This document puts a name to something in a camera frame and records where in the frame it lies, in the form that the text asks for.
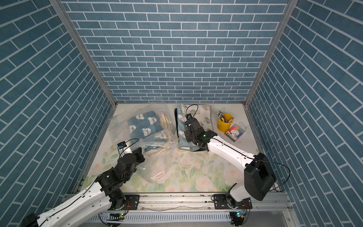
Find light blue bear blanket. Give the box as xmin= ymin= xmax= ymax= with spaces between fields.
xmin=175 ymin=105 xmax=199 ymax=152

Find navy blue star blanket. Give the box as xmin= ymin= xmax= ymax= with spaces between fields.
xmin=175 ymin=104 xmax=213 ymax=152

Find clear plastic vacuum bag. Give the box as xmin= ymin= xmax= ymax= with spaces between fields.
xmin=108 ymin=104 xmax=178 ymax=183

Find cream bear print blanket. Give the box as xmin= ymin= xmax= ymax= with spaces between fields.
xmin=180 ymin=104 xmax=213 ymax=131

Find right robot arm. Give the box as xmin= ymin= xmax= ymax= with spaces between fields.
xmin=184 ymin=114 xmax=276 ymax=209

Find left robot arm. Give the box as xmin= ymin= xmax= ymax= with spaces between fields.
xmin=20 ymin=147 xmax=145 ymax=227

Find dark teal bear blanket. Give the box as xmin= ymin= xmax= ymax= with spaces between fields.
xmin=127 ymin=111 xmax=168 ymax=152

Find yellow metal pen bucket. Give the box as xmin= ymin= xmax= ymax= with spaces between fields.
xmin=217 ymin=113 xmax=233 ymax=132

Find pens in bucket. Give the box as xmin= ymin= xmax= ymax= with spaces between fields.
xmin=217 ymin=110 xmax=227 ymax=123

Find clear box of stationery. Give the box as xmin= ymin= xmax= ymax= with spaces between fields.
xmin=224 ymin=122 xmax=246 ymax=142

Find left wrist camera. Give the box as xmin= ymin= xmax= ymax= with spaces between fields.
xmin=117 ymin=141 xmax=130 ymax=156

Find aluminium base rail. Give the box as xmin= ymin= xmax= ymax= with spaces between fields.
xmin=60 ymin=192 xmax=293 ymax=213

